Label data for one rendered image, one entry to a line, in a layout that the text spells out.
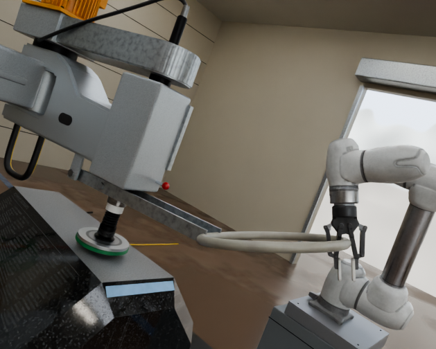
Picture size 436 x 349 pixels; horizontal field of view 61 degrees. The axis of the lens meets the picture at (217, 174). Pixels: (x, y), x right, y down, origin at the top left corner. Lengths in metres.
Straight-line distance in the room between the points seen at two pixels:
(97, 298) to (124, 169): 0.46
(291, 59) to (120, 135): 6.13
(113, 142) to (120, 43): 0.39
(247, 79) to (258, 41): 0.80
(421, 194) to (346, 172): 0.56
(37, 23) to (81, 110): 0.50
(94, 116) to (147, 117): 0.27
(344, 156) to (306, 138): 5.46
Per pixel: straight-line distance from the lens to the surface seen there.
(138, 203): 1.43
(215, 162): 7.67
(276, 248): 1.00
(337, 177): 1.21
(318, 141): 6.55
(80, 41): 1.74
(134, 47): 1.52
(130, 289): 1.45
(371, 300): 1.88
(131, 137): 1.42
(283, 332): 1.95
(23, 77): 1.85
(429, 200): 1.70
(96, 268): 1.48
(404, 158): 1.16
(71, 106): 1.69
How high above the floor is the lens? 1.46
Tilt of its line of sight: 5 degrees down
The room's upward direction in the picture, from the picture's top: 21 degrees clockwise
